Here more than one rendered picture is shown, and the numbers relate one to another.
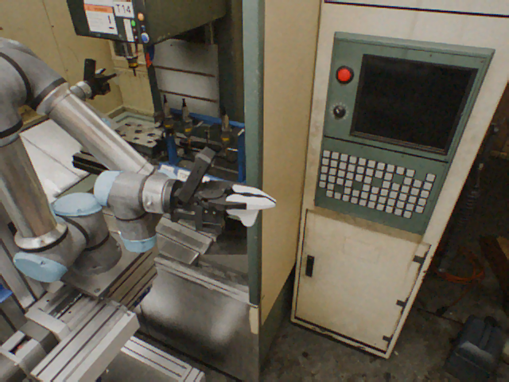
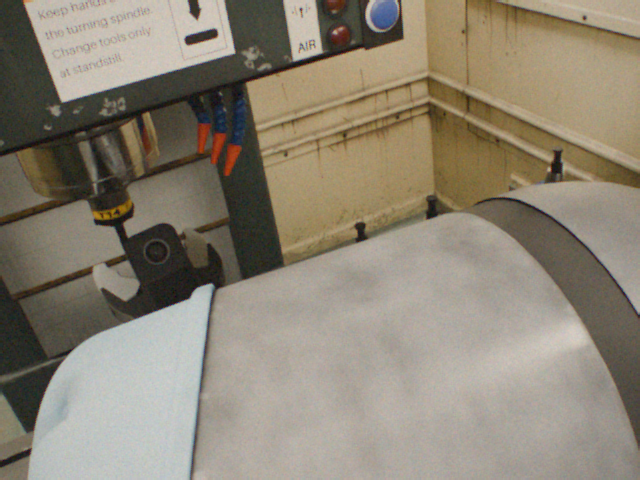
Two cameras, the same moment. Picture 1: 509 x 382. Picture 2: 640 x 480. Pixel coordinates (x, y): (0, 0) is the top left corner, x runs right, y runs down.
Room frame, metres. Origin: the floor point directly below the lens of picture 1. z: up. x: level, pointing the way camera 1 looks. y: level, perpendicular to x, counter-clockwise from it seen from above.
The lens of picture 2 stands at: (1.23, 0.99, 1.78)
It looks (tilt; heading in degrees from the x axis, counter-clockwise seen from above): 34 degrees down; 314
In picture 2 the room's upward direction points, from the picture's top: 9 degrees counter-clockwise
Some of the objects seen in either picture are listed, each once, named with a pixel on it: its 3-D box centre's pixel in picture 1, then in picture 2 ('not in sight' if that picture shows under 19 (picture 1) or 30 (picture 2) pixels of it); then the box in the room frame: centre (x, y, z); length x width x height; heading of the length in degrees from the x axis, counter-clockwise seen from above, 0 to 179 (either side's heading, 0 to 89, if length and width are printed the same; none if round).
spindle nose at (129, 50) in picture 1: (128, 40); (81, 123); (1.92, 0.65, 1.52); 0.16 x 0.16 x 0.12
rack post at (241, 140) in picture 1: (242, 157); not in sight; (1.57, 0.07, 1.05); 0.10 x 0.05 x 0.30; 155
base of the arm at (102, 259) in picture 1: (92, 246); not in sight; (0.78, 0.50, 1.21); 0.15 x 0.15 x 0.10
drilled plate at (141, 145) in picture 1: (145, 137); not in sight; (1.94, 0.67, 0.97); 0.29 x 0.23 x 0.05; 65
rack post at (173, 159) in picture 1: (169, 138); not in sight; (1.76, 0.47, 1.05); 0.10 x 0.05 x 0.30; 155
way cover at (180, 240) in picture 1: (138, 222); not in sight; (1.47, 0.64, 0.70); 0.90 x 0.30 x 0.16; 65
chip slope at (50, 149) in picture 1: (76, 147); not in sight; (2.20, 1.25, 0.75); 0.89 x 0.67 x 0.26; 155
